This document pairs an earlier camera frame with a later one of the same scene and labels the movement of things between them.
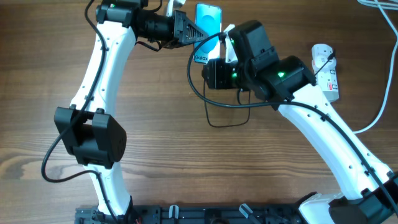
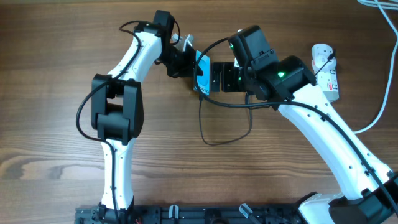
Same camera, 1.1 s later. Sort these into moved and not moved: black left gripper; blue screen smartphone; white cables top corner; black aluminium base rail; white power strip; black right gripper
Moved: blue screen smartphone; black left gripper
Not moved: black aluminium base rail; white cables top corner; black right gripper; white power strip
